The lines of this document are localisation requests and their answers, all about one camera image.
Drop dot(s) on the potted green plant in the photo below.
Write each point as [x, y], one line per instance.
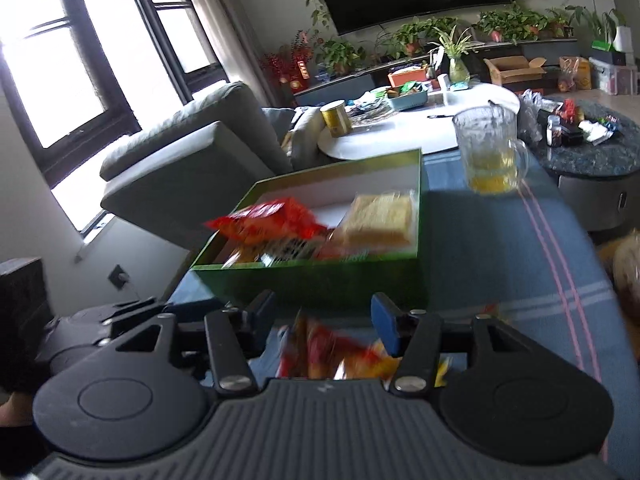
[557, 22]
[492, 25]
[442, 25]
[407, 37]
[525, 22]

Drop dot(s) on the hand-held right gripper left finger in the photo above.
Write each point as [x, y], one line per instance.
[262, 317]

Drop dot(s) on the orange box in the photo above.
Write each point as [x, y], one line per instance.
[405, 77]

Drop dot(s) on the open cardboard box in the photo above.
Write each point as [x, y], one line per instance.
[510, 75]

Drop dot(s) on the potted pothos plant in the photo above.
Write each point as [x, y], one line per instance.
[340, 57]

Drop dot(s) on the dark television cabinet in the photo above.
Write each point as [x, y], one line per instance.
[345, 82]

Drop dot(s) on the spider plant in glass vase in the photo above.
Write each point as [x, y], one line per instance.
[457, 72]

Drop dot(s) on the white yellow cushion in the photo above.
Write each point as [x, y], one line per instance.
[305, 135]

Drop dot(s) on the red flower decoration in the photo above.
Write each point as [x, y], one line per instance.
[287, 65]

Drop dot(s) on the clear storage box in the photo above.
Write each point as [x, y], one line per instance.
[612, 77]

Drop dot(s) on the person's left forearm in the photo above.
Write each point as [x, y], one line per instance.
[12, 410]

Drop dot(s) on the white round table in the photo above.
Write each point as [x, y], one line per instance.
[400, 130]

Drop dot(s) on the crumpled clear wrappers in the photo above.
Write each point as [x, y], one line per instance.
[370, 110]

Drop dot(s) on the wide dark framed window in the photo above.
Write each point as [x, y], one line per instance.
[60, 70]

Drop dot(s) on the large leaf plant white pot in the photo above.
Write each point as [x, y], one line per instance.
[622, 37]

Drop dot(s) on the yellow can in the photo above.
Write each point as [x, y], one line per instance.
[336, 120]

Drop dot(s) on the small red boxes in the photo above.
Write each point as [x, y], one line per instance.
[572, 110]

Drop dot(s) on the white paper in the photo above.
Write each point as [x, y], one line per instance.
[597, 132]

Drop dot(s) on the red checkered snack bag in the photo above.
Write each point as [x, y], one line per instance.
[270, 222]

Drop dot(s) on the yellow red snack bag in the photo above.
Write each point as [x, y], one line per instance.
[325, 355]

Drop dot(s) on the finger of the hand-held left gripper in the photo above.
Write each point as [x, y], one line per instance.
[135, 311]

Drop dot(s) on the clear toast bread packet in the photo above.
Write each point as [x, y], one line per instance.
[375, 220]

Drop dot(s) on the blue basket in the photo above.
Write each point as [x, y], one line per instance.
[407, 102]

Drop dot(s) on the grey cushion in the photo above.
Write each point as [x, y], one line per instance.
[277, 117]

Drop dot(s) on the dark marble round table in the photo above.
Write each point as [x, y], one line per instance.
[590, 160]

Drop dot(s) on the crumpled clear plastic bag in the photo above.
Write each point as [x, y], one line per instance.
[530, 120]

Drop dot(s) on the small glass jar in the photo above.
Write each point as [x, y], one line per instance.
[554, 132]

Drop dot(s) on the small white bottle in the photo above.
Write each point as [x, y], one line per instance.
[443, 82]

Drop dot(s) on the green cardboard box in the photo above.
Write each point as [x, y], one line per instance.
[325, 280]

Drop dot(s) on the small green box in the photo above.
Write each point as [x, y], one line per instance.
[602, 46]

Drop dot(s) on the grey sofa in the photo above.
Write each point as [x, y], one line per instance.
[200, 160]

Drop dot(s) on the wall socket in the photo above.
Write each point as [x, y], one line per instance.
[119, 277]

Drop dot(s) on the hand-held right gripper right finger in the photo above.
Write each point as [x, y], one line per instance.
[384, 325]

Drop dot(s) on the narrow dark framed window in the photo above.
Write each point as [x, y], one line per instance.
[175, 25]

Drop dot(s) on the yellow cardboard box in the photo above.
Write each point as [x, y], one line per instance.
[580, 75]

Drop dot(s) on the glass mug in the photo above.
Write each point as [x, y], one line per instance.
[487, 160]

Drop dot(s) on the beige curtain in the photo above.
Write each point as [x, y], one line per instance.
[225, 20]

